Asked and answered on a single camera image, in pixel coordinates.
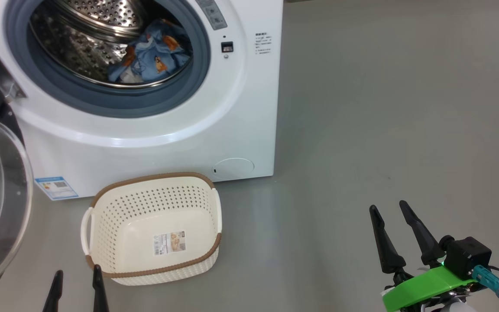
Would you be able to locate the cream and light-blue garment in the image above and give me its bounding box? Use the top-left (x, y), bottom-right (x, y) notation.
top-left (120, 71), bottom-right (145, 84)

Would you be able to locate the stainless steel washing machine drum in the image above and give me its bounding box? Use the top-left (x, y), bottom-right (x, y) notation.
top-left (29, 0), bottom-right (194, 89)

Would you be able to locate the blue energy label sticker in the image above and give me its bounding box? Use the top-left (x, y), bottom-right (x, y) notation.
top-left (34, 176), bottom-right (79, 201)

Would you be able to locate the round white filter cover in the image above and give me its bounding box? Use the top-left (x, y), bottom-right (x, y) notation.
top-left (213, 158), bottom-right (255, 177)

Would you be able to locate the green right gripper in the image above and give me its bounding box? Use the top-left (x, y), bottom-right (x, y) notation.
top-left (369, 200), bottom-right (478, 312)

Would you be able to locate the blue cartoon print garment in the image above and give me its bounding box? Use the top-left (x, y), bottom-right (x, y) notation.
top-left (109, 19), bottom-right (191, 84)

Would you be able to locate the white front-load washing machine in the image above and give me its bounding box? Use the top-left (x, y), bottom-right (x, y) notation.
top-left (0, 0), bottom-right (284, 201)

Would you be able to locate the cream perforated basket brown rim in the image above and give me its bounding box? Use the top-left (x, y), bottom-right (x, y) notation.
top-left (81, 172), bottom-right (223, 286)

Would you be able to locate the paper basket product sticker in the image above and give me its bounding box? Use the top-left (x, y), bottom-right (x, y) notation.
top-left (153, 231), bottom-right (187, 257)

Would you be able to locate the black-rimmed glass washer door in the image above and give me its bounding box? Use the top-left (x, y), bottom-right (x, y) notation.
top-left (0, 61), bottom-right (33, 312)

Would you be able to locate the teal right camera connector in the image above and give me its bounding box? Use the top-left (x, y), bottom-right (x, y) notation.
top-left (472, 265), bottom-right (499, 302)

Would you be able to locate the grey info strip label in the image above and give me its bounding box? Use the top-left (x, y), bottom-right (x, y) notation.
top-left (195, 0), bottom-right (228, 31)

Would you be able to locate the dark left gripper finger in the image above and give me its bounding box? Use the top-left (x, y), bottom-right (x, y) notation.
top-left (92, 264), bottom-right (110, 312)
top-left (42, 270), bottom-right (64, 312)

